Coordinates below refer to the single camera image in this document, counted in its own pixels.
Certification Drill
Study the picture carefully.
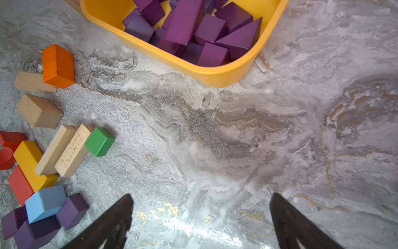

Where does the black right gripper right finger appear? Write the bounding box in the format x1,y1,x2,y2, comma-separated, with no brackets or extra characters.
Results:
269,193,342,249

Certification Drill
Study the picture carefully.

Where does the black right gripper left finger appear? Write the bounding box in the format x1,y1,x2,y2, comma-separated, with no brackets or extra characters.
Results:
64,194,134,249

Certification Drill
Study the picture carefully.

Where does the purple cube brick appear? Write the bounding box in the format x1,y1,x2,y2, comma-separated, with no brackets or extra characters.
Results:
14,216,61,249
56,193,89,230

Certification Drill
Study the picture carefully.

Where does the yellow plastic storage bin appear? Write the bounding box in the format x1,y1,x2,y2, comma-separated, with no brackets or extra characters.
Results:
80,0,289,88

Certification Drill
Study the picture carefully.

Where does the light blue wooden brick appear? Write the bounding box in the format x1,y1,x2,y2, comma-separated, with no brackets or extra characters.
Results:
25,185,67,224

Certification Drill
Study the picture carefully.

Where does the natural wood long brick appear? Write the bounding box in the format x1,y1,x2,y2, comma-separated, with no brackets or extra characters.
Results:
35,124,78,175
55,124,94,177

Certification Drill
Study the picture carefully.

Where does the green wooden brick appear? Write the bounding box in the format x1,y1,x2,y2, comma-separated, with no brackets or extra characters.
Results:
85,127,115,157

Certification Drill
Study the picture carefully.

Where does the red flat wooden brick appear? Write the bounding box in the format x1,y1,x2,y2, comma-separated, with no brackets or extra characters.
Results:
8,166,35,206

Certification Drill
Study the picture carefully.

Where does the yellow wooden brick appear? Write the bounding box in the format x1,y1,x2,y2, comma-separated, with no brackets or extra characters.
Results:
13,141,58,192

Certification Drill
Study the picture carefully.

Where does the natural wood flat brick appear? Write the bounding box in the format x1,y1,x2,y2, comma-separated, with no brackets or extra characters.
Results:
17,94,63,129

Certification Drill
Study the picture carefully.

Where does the orange wooden brick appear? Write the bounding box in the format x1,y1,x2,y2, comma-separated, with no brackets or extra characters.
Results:
42,44,76,89

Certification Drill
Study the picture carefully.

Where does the purple long front brick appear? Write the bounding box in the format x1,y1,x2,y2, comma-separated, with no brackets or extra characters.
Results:
165,0,204,46

